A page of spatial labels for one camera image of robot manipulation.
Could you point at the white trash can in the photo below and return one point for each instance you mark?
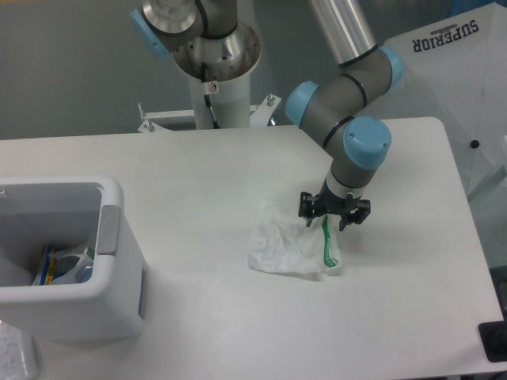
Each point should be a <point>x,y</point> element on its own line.
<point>66,212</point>

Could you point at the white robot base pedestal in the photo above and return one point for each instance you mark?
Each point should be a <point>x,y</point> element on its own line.
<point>218,73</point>

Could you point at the crumpled white bag green stripe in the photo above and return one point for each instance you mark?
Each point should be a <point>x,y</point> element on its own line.
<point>283,244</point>

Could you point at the black device at table corner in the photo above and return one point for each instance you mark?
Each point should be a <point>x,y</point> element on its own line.
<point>493,337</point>

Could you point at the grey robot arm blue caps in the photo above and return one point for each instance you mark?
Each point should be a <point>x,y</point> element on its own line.
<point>330,114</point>

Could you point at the white mounting bracket with bolt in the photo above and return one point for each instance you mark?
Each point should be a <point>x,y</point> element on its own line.
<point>261,115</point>

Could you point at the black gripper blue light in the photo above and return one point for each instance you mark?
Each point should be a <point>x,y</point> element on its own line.
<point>352,210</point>

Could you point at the white umbrella Superior print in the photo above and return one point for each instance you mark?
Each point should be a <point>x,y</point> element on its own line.
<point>455,71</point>

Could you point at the blue yellow snack wrapper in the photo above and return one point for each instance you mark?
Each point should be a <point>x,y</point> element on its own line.
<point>52,265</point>

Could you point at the white plastic package barcode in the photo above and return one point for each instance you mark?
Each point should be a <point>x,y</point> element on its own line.
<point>73,265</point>

